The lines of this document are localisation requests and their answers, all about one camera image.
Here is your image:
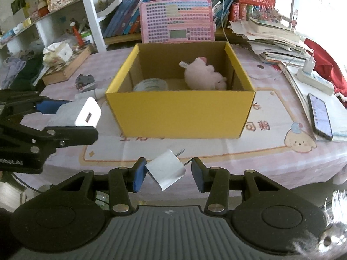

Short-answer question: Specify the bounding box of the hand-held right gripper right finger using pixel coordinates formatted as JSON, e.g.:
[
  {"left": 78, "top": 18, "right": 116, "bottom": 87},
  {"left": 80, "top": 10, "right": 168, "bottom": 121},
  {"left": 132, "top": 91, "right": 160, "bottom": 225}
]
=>
[{"left": 191, "top": 157, "right": 285, "bottom": 216}]

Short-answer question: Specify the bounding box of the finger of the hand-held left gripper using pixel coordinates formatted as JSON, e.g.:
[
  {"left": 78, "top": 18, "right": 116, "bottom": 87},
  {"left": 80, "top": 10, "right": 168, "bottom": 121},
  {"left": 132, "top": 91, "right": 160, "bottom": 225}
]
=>
[
  {"left": 0, "top": 122, "right": 98, "bottom": 155},
  {"left": 0, "top": 91, "right": 74, "bottom": 115}
]

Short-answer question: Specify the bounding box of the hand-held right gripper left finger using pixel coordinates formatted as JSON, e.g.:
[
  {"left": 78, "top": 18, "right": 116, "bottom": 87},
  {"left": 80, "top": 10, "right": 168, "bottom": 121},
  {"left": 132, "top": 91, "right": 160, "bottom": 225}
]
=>
[{"left": 54, "top": 157, "right": 148, "bottom": 214}]

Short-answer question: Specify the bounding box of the white USB charger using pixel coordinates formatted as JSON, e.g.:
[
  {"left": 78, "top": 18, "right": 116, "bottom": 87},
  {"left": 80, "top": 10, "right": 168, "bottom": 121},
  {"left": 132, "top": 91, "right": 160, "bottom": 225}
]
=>
[{"left": 47, "top": 97, "right": 102, "bottom": 128}]

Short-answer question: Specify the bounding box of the small white plug adapter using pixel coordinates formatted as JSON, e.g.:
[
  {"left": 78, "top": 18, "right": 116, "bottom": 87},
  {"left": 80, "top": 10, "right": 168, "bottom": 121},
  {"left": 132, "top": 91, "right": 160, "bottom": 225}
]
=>
[{"left": 145, "top": 148, "right": 187, "bottom": 191}]

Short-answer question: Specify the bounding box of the white tube pink label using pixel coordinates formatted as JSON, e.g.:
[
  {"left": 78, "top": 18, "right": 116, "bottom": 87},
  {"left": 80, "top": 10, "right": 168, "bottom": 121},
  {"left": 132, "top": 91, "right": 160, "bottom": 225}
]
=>
[{"left": 77, "top": 83, "right": 96, "bottom": 93}]

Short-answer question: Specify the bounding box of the grey toy car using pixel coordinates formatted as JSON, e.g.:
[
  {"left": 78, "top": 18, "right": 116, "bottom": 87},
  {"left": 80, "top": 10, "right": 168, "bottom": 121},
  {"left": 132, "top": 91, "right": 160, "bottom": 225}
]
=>
[{"left": 75, "top": 74, "right": 95, "bottom": 89}]

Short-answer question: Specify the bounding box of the yellow cardboard box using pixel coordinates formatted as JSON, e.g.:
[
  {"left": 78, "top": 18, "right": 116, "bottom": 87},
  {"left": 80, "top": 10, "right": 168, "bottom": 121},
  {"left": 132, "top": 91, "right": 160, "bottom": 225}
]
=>
[{"left": 105, "top": 41, "right": 257, "bottom": 139}]

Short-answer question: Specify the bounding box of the clear tape roll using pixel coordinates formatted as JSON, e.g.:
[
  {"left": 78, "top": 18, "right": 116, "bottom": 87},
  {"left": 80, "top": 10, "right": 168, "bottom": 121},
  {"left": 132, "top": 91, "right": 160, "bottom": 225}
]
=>
[{"left": 133, "top": 78, "right": 168, "bottom": 92}]

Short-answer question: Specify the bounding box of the pink pig plush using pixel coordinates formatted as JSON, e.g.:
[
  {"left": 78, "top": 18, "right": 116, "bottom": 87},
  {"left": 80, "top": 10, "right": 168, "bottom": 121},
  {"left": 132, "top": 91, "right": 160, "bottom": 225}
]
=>
[{"left": 179, "top": 57, "right": 228, "bottom": 90}]

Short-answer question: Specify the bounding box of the wooden chessboard box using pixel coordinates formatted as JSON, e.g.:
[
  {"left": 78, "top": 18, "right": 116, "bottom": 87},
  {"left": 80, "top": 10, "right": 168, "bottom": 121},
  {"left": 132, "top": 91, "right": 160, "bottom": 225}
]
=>
[{"left": 42, "top": 45, "right": 92, "bottom": 86}]

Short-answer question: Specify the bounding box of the dark cloth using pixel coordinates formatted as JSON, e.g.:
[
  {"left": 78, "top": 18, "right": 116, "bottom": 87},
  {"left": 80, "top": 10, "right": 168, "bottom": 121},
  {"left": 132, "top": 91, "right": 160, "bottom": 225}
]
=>
[{"left": 11, "top": 57, "right": 46, "bottom": 91}]

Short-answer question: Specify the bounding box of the purple cloth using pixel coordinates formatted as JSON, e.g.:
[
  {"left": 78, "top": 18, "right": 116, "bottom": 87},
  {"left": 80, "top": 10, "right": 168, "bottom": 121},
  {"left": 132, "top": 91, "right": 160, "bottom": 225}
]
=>
[{"left": 0, "top": 57, "right": 28, "bottom": 90}]

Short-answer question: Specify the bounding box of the floral tissue pack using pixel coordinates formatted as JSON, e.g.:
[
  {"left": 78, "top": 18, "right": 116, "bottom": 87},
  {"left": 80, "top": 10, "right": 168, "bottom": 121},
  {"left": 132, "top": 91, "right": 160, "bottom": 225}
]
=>
[{"left": 42, "top": 42, "right": 74, "bottom": 67}]

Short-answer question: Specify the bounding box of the pink checked tablecloth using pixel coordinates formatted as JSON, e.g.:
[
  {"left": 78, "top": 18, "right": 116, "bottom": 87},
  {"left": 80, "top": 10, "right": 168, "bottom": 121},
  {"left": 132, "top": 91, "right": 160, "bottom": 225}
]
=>
[{"left": 24, "top": 42, "right": 347, "bottom": 193}]

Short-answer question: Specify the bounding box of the green white box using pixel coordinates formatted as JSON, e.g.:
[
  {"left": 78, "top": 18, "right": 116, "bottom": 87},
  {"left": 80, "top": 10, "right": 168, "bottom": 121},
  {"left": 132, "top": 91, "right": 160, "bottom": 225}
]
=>
[{"left": 81, "top": 31, "right": 94, "bottom": 46}]

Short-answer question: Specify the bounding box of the red white bottle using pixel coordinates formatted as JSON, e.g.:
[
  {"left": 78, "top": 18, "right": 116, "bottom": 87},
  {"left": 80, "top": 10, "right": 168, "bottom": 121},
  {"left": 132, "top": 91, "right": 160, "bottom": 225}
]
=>
[{"left": 70, "top": 22, "right": 84, "bottom": 46}]

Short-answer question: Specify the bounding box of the white bookshelf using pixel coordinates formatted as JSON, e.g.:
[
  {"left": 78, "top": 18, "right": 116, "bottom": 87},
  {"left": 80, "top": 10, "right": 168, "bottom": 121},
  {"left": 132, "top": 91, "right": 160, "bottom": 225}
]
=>
[{"left": 0, "top": 0, "right": 296, "bottom": 55}]

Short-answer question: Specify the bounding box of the row of colourful books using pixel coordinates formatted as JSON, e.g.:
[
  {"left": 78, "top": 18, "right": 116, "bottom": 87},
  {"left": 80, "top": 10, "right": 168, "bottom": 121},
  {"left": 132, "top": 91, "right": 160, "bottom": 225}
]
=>
[{"left": 102, "top": 0, "right": 236, "bottom": 38}]

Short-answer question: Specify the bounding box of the white open book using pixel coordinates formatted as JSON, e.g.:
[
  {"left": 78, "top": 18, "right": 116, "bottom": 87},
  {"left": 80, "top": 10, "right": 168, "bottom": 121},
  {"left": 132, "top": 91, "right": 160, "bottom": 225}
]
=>
[{"left": 96, "top": 0, "right": 128, "bottom": 19}]

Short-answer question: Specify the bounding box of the black smartphone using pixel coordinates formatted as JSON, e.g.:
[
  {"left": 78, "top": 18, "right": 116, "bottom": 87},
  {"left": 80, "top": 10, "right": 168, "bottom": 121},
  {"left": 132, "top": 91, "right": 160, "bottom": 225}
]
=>
[{"left": 307, "top": 93, "right": 333, "bottom": 141}]

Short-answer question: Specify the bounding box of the white fluffy cloth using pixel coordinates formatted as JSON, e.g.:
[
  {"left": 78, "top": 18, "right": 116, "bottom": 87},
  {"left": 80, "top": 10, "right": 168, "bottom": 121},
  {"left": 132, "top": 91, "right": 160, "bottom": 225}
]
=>
[{"left": 291, "top": 190, "right": 347, "bottom": 260}]

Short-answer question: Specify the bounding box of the white power strip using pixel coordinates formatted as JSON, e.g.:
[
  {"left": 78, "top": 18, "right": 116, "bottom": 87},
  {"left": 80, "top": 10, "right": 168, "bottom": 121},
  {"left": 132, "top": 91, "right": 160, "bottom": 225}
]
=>
[{"left": 295, "top": 68, "right": 335, "bottom": 96}]

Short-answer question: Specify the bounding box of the pink learning board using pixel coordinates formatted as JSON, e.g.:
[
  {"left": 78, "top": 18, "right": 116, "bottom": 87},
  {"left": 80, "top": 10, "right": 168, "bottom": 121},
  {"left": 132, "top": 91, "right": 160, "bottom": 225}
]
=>
[{"left": 139, "top": 0, "right": 216, "bottom": 44}]

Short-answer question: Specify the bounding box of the plugged white charger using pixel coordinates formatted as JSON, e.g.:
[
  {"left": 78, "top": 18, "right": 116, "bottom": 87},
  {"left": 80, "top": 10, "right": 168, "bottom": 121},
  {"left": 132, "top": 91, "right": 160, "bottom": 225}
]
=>
[{"left": 302, "top": 57, "right": 316, "bottom": 73}]

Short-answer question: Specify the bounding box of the stack of papers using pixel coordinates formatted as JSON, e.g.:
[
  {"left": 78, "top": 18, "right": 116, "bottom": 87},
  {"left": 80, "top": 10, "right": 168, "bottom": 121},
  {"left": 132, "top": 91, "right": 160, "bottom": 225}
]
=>
[{"left": 229, "top": 16, "right": 312, "bottom": 65}]

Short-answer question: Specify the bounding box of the red cloth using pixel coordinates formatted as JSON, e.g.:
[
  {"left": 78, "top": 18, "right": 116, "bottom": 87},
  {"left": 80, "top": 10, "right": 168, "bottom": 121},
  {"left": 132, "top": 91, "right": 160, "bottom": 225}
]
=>
[{"left": 304, "top": 38, "right": 347, "bottom": 101}]

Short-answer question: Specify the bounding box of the colourful craft bundle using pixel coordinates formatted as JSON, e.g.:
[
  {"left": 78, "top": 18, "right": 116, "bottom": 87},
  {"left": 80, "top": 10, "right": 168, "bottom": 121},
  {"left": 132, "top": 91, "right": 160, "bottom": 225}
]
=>
[{"left": 251, "top": 5, "right": 280, "bottom": 22}]

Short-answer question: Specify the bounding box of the small doll figurine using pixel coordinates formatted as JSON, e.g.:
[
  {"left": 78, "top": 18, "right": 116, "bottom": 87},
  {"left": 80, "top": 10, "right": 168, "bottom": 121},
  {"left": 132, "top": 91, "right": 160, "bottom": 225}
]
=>
[{"left": 291, "top": 9, "right": 300, "bottom": 31}]

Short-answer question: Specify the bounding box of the white cable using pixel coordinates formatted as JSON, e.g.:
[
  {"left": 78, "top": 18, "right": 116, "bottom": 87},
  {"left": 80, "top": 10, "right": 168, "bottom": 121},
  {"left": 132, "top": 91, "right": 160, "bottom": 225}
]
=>
[{"left": 221, "top": 0, "right": 229, "bottom": 42}]

